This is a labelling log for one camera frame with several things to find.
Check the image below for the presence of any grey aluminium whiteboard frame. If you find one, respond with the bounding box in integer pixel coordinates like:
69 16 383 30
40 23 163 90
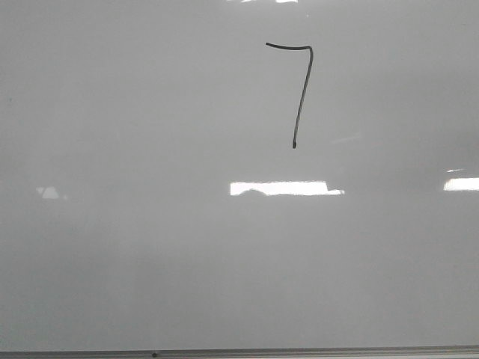
1 345 478 358

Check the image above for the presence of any white glossy whiteboard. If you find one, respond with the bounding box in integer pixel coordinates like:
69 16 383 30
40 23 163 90
1 1 478 351

